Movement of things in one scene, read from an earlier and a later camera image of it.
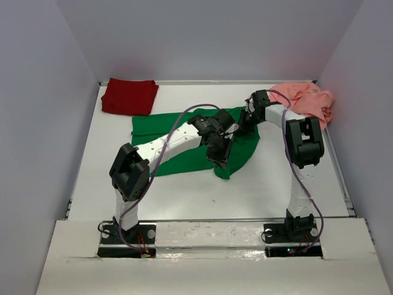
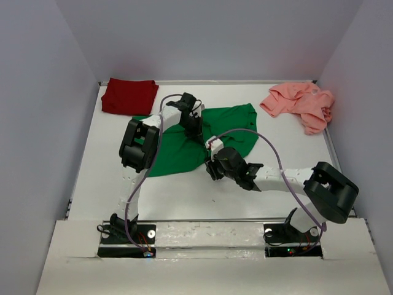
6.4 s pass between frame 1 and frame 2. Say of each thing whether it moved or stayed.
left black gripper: moved
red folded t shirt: stayed
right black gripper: moved
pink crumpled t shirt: stayed
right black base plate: stayed
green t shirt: stayed
